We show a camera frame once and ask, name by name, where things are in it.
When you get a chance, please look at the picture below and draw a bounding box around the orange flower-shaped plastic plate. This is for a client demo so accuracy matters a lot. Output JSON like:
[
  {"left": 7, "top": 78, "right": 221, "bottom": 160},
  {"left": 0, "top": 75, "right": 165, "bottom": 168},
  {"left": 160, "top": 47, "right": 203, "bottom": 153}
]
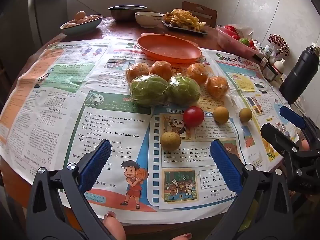
[{"left": 137, "top": 33, "right": 202, "bottom": 63}]

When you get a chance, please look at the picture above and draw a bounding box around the pink plastic basin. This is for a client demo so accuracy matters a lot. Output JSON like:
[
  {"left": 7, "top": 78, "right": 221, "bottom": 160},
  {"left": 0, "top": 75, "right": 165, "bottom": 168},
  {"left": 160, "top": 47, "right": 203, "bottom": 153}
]
[{"left": 216, "top": 25, "right": 260, "bottom": 58}]

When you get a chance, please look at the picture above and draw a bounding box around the plastic-wrapped green fruit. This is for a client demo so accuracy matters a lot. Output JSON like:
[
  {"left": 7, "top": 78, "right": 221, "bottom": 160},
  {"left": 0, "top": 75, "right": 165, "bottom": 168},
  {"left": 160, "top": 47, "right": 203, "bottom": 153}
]
[
  {"left": 129, "top": 73, "right": 171, "bottom": 108},
  {"left": 169, "top": 73, "right": 201, "bottom": 107}
]

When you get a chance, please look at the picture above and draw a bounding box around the stainless steel bowl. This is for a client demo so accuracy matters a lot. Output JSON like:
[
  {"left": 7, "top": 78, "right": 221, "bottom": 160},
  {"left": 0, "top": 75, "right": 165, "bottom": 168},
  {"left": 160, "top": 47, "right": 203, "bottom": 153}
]
[{"left": 108, "top": 5, "right": 148, "bottom": 22}]

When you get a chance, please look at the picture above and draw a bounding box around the person's right hand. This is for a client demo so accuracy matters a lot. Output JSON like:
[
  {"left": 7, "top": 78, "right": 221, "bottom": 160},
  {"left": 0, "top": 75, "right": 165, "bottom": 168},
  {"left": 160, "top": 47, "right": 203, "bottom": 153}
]
[{"left": 300, "top": 139, "right": 312, "bottom": 152}]

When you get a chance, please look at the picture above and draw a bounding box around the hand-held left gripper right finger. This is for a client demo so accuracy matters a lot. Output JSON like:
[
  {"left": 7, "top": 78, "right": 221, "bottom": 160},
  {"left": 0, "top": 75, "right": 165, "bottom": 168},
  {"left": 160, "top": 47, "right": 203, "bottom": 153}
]
[{"left": 210, "top": 139, "right": 294, "bottom": 240}]

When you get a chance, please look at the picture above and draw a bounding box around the plastic-wrapped orange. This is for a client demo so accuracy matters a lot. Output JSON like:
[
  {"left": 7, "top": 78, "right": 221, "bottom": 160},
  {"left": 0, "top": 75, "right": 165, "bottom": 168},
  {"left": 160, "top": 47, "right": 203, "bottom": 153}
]
[
  {"left": 187, "top": 62, "right": 208, "bottom": 85},
  {"left": 125, "top": 62, "right": 150, "bottom": 85},
  {"left": 205, "top": 76, "right": 230, "bottom": 98},
  {"left": 149, "top": 60, "right": 173, "bottom": 82}
]

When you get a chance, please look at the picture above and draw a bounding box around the dark metal tray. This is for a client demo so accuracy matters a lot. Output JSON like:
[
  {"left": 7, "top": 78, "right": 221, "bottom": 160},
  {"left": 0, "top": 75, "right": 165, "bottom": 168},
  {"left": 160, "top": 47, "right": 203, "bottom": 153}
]
[{"left": 161, "top": 20, "right": 208, "bottom": 35}]

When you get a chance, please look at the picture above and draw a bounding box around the white ceramic bowl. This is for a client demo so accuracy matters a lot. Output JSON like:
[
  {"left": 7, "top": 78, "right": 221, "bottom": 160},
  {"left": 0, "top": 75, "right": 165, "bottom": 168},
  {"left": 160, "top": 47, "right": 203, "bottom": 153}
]
[{"left": 135, "top": 11, "right": 164, "bottom": 28}]

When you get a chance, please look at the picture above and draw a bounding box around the fried dough pile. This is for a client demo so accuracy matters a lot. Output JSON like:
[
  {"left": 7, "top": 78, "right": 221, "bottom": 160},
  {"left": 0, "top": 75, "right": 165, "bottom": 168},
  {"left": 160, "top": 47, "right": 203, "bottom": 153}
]
[{"left": 164, "top": 8, "right": 206, "bottom": 32}]

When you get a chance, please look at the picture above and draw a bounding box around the pile of brown eggs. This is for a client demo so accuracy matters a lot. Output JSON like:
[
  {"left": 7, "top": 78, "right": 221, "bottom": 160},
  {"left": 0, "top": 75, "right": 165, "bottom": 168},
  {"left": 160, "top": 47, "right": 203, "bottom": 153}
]
[{"left": 61, "top": 11, "right": 100, "bottom": 28}]

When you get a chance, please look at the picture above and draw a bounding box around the white rabbit figure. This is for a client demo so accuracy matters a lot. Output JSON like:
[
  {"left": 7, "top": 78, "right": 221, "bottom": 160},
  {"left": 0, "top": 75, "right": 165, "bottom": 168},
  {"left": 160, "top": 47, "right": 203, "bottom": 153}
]
[{"left": 272, "top": 58, "right": 286, "bottom": 75}]

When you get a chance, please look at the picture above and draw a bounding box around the brown longan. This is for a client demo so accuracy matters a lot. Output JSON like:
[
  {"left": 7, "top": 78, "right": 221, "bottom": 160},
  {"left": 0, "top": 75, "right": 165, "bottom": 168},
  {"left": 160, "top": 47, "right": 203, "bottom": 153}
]
[
  {"left": 239, "top": 108, "right": 253, "bottom": 123},
  {"left": 160, "top": 131, "right": 181, "bottom": 152},
  {"left": 213, "top": 106, "right": 230, "bottom": 124}
]

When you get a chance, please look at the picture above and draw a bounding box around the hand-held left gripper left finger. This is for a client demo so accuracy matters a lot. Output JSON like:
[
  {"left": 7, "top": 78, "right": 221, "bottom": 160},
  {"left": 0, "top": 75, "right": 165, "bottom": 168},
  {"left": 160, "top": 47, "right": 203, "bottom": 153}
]
[{"left": 26, "top": 139, "right": 112, "bottom": 240}]

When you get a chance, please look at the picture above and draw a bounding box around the black thermos bottle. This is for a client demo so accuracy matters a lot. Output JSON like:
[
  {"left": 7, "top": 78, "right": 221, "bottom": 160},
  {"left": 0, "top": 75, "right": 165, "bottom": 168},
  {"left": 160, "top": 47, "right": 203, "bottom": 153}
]
[{"left": 279, "top": 43, "right": 320, "bottom": 105}]

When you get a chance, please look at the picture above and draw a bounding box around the red tomato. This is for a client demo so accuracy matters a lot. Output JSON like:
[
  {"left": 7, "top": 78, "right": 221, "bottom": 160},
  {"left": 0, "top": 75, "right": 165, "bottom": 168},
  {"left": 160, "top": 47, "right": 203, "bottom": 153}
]
[{"left": 183, "top": 106, "right": 205, "bottom": 128}]

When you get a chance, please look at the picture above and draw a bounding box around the small condiment bottles cluster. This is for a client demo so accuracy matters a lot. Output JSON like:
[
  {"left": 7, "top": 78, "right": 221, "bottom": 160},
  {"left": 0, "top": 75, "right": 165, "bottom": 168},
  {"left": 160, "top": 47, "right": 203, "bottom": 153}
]
[{"left": 267, "top": 34, "right": 290, "bottom": 57}]

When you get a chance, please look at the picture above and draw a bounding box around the small steel cup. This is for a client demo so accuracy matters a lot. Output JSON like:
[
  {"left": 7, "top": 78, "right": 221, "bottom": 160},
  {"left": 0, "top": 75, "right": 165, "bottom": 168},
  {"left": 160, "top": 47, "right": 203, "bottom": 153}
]
[{"left": 262, "top": 62, "right": 278, "bottom": 82}]

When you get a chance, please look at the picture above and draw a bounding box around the colourful newspaper sheet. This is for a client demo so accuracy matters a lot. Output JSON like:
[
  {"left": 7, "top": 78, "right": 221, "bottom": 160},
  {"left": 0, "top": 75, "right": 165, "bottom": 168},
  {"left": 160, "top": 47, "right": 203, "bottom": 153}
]
[
  {"left": 200, "top": 49, "right": 299, "bottom": 172},
  {"left": 0, "top": 39, "right": 242, "bottom": 221}
]

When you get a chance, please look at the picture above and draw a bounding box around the person's left hand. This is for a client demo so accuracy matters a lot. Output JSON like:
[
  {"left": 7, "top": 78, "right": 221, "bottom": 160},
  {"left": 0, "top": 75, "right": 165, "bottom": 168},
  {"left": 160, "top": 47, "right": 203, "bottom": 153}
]
[{"left": 103, "top": 211, "right": 193, "bottom": 240}]

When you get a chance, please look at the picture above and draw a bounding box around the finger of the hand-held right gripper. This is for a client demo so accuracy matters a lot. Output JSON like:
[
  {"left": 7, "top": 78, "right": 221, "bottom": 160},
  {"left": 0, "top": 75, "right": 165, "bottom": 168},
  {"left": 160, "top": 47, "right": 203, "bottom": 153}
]
[
  {"left": 279, "top": 106, "right": 320, "bottom": 140},
  {"left": 260, "top": 123, "right": 300, "bottom": 155}
]

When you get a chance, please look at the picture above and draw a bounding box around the wooden chair with handle hole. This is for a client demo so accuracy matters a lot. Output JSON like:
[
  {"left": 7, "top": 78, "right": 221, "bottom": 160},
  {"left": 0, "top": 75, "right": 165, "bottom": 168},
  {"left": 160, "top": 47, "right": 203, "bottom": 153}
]
[{"left": 182, "top": 1, "right": 217, "bottom": 28}]

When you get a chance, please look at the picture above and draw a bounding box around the white bottle green label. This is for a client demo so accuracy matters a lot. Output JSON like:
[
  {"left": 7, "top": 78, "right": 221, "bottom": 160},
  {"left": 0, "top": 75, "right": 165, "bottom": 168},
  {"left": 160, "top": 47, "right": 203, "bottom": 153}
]
[{"left": 263, "top": 43, "right": 275, "bottom": 58}]

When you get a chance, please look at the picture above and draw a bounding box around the grey refrigerator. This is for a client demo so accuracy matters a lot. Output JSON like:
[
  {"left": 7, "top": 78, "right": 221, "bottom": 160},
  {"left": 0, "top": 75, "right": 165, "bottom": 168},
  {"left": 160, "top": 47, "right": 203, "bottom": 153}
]
[{"left": 25, "top": 0, "right": 68, "bottom": 44}]

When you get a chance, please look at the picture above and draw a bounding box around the pile of small red tomatoes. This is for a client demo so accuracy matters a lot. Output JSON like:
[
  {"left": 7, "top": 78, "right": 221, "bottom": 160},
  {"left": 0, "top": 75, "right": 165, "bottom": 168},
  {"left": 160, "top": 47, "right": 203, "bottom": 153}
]
[{"left": 222, "top": 29, "right": 260, "bottom": 51}]

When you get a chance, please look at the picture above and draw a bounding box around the white plastic bag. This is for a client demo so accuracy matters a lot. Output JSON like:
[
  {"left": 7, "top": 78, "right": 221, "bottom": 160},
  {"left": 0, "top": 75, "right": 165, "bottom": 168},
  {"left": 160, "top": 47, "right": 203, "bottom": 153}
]
[{"left": 235, "top": 26, "right": 255, "bottom": 37}]

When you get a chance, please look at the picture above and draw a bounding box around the teal oval egg bowl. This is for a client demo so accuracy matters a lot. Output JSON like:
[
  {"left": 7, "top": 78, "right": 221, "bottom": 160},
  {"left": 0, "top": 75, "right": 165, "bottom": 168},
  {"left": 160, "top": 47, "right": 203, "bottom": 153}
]
[{"left": 59, "top": 14, "right": 103, "bottom": 36}]

